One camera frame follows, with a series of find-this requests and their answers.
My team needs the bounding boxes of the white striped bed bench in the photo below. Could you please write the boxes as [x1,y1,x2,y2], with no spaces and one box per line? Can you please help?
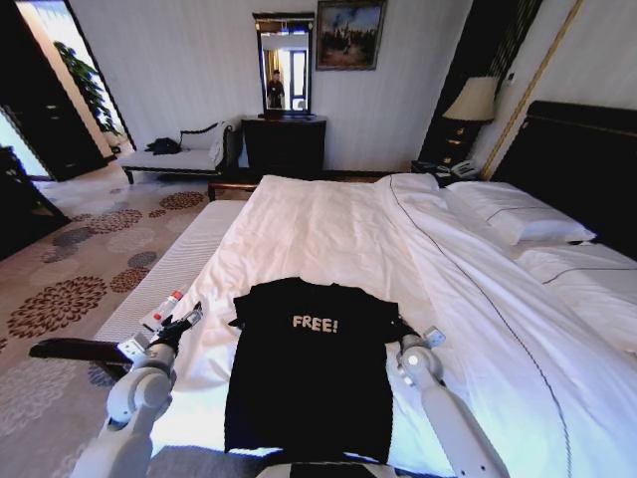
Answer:
[93,199,249,350]

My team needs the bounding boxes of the dark clothes pile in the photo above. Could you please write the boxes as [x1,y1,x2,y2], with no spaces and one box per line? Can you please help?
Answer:
[145,135,183,155]

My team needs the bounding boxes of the dark bed headboard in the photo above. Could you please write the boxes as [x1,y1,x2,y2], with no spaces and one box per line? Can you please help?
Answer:
[491,99,637,260]

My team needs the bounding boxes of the clear bottle with red cap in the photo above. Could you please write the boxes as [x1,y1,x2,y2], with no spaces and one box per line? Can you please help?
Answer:
[161,289,186,314]
[140,308,167,331]

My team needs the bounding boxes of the white duvet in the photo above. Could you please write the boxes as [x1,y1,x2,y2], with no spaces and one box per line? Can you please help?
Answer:
[146,172,637,478]

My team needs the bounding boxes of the black FREE print T-shirt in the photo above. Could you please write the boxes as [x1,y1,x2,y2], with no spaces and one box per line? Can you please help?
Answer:
[222,276,405,464]

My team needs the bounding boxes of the white chaise longue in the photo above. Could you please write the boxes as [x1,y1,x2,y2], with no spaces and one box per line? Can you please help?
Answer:
[120,119,242,186]

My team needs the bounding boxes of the white pillow with dark piping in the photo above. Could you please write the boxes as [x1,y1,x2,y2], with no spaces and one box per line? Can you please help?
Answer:
[514,242,637,356]
[444,179,597,246]

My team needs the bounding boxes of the white desk telephone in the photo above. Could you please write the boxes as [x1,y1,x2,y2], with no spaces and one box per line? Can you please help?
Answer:
[449,158,483,179]

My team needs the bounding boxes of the dark wooden side table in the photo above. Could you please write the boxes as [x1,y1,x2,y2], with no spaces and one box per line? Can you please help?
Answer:
[0,143,72,262]

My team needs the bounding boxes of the dark wooden dresser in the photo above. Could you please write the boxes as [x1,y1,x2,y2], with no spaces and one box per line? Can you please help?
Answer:
[240,114,329,181]

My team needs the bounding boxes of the dark nightstand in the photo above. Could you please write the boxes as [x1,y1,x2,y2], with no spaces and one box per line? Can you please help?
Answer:
[410,118,485,181]

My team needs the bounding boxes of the person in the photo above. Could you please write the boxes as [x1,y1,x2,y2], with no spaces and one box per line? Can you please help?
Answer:
[265,69,287,110]

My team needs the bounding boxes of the cream shade table lamp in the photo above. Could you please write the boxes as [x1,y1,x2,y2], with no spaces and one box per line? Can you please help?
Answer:
[441,76,500,135]

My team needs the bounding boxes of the green potted plant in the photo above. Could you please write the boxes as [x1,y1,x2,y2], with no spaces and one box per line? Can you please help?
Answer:
[52,40,124,137]

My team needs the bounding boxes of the dark wooden wardrobe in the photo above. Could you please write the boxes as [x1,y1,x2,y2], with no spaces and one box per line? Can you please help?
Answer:
[0,0,109,183]

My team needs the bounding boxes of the framed landscape painting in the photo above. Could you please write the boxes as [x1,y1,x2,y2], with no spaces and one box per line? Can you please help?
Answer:
[315,0,389,73]

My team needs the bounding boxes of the dark wooden chair rail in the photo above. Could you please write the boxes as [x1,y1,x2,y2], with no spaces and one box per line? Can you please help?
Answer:
[28,337,134,380]

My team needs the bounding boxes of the dark framed wall mirror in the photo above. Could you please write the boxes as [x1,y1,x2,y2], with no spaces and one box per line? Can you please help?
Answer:
[252,11,317,120]

